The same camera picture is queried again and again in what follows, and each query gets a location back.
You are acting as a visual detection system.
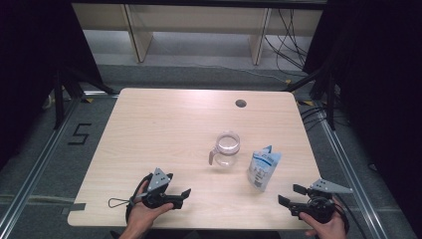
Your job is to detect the thin white floor cable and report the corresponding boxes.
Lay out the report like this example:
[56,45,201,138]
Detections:
[194,64,291,83]

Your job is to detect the black metal stand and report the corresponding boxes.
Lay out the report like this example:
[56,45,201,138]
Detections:
[53,68,117,130]
[282,66,338,131]

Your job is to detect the grey tape piece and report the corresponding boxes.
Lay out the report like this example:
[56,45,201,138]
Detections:
[61,202,87,215]

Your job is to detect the black wrist strap with loop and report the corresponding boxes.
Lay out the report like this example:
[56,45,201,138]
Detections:
[107,172,154,223]

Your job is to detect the person's right hand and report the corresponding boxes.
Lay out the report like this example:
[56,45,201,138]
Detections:
[299,200,348,239]

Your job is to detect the white and blue pouch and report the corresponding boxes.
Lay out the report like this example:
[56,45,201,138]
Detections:
[247,144,283,192]

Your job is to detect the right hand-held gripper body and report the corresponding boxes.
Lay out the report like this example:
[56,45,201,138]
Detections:
[288,178,354,224]

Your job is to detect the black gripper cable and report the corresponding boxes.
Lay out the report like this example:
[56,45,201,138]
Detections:
[333,202,351,235]

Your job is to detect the pale wooden shelf unit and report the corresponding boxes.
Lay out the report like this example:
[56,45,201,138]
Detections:
[72,3,324,66]

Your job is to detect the thin black floor cable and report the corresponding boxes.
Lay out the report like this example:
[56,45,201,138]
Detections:
[342,202,367,239]

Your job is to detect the hanging black cables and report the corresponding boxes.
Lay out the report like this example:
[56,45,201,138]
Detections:
[264,8,311,73]

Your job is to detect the person's left hand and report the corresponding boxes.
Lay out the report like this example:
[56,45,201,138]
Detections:
[127,180,175,229]

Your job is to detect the black curtain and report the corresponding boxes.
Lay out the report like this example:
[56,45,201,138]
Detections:
[303,0,422,231]
[0,0,105,171]

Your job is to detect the clear glass pitcher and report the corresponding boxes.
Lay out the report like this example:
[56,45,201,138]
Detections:
[208,130,241,168]

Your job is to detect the aluminium floor rail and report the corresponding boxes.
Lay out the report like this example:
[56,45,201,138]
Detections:
[318,111,389,239]
[0,95,83,235]

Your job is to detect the black floor cable bundle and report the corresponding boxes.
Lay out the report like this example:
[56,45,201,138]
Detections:
[300,105,350,132]

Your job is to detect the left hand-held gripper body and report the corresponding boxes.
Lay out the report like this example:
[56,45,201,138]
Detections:
[141,167,184,211]

